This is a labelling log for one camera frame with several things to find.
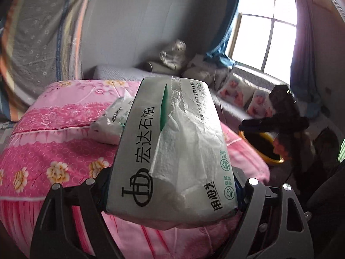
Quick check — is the white tissue pack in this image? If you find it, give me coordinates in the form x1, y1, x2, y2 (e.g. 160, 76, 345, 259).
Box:
89, 90, 134, 145
105, 77, 238, 230

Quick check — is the yellow rimmed trash bin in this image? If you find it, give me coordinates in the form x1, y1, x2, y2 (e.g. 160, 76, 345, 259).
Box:
238, 131, 285, 166

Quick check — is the right hand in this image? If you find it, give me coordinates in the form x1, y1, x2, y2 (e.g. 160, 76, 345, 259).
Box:
273, 132, 303, 161

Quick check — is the right baby print pillow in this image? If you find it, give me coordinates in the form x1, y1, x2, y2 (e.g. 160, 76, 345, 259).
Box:
247, 90, 275, 119

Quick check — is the baby print pillow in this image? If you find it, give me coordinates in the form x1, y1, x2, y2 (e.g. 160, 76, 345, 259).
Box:
247, 90, 275, 119
217, 74, 256, 109

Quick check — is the right purple curtain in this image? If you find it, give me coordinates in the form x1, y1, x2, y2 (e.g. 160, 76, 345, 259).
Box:
290, 0, 322, 119

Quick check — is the grey quilted corner sofa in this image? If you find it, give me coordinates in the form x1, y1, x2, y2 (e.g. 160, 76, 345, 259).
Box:
92, 64, 332, 152

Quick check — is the left baby print pillow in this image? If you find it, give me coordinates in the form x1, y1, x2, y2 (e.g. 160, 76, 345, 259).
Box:
217, 74, 256, 109

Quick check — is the grey square cushion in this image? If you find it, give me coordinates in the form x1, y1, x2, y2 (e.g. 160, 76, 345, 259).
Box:
182, 66, 217, 86

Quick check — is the left blue curtain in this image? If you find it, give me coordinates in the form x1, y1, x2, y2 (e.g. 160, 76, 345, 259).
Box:
204, 0, 241, 68

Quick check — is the pink floral tablecloth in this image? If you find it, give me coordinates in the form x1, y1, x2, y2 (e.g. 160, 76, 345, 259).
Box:
0, 79, 271, 259

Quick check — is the silver plastic bag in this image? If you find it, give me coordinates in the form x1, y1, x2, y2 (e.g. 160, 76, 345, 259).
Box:
159, 39, 187, 70

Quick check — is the grey bolster cushion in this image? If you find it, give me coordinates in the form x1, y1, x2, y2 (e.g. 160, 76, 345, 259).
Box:
142, 62, 180, 77

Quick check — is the striped hanging cloth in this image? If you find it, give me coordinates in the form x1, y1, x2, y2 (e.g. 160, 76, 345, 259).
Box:
1, 0, 89, 122

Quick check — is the window with wooden frame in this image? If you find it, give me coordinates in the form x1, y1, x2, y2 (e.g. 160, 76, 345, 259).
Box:
226, 0, 298, 84

